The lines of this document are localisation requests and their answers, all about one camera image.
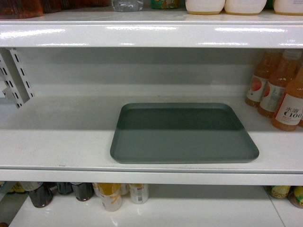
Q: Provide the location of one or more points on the grey-silver rectangular tray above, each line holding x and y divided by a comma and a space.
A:
181, 133

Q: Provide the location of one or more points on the white labelled drink can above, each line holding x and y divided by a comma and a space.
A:
139, 192

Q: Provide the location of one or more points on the dark brown bottle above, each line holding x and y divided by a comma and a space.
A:
82, 191

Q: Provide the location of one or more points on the white middle shelf board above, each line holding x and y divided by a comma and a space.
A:
67, 138

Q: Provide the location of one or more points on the white shelf board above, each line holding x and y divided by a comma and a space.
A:
103, 27
67, 138

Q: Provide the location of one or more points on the green yellow drink package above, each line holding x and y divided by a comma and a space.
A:
164, 4

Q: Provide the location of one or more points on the clear plastic water bottle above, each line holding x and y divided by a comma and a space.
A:
127, 5

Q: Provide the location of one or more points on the white jug left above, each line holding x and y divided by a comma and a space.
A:
204, 7

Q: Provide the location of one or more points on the white jug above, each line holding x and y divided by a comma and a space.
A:
204, 7
288, 7
244, 7

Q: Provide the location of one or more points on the orange juice bottle peach label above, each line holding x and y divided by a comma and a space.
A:
268, 64

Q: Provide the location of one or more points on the dark soy sauce bottle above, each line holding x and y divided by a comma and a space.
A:
39, 193

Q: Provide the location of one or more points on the orange juice bottle C100 label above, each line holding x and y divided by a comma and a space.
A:
290, 109

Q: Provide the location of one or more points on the white slotted shelf upright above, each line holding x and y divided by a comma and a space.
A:
13, 77

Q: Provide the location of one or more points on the orange juice bottle middle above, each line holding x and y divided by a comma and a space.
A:
278, 79

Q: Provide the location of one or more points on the white jug middle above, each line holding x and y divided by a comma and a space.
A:
244, 7

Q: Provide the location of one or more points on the yellow packaged jar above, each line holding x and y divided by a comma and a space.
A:
278, 191

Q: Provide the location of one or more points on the white upper shelf board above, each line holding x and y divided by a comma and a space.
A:
103, 27

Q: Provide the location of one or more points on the dark packaged jar right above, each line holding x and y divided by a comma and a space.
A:
296, 196

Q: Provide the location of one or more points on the dark red-brown container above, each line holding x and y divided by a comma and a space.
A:
20, 9

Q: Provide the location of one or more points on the white jug right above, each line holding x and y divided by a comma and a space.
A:
288, 7

